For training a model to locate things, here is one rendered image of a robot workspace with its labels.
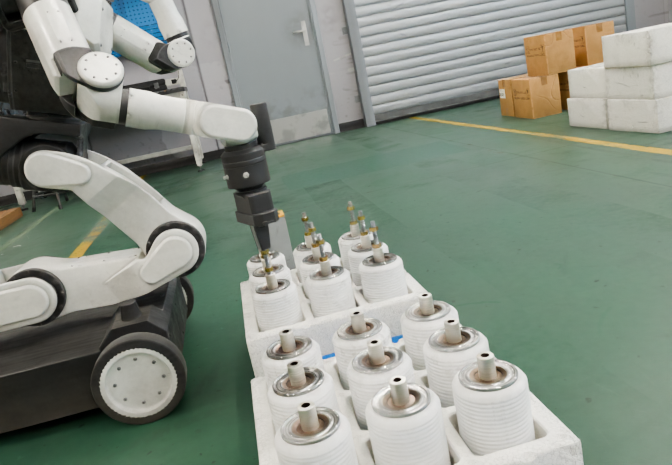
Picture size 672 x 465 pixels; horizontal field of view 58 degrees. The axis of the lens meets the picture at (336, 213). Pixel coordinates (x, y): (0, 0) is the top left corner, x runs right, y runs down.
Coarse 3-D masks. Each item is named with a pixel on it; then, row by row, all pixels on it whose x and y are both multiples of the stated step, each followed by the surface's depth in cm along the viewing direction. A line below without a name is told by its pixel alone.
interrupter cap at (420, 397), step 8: (408, 384) 80; (416, 384) 79; (384, 392) 79; (416, 392) 78; (424, 392) 77; (376, 400) 78; (384, 400) 77; (416, 400) 76; (424, 400) 75; (376, 408) 76; (384, 408) 75; (392, 408) 75; (400, 408) 75; (408, 408) 74; (416, 408) 74; (424, 408) 74; (384, 416) 74; (392, 416) 73; (400, 416) 73; (408, 416) 73
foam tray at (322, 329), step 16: (416, 288) 131; (304, 304) 135; (368, 304) 128; (384, 304) 126; (400, 304) 126; (256, 320) 132; (304, 320) 132; (320, 320) 125; (336, 320) 124; (384, 320) 126; (256, 336) 123; (272, 336) 122; (320, 336) 124; (256, 352) 123; (256, 368) 123
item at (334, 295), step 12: (348, 276) 128; (312, 288) 127; (324, 288) 126; (336, 288) 126; (348, 288) 128; (312, 300) 129; (324, 300) 127; (336, 300) 127; (348, 300) 128; (312, 312) 131; (324, 312) 128; (336, 312) 127
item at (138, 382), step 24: (144, 336) 132; (120, 360) 131; (144, 360) 132; (168, 360) 132; (96, 384) 130; (120, 384) 132; (144, 384) 133; (168, 384) 134; (120, 408) 132; (144, 408) 134; (168, 408) 134
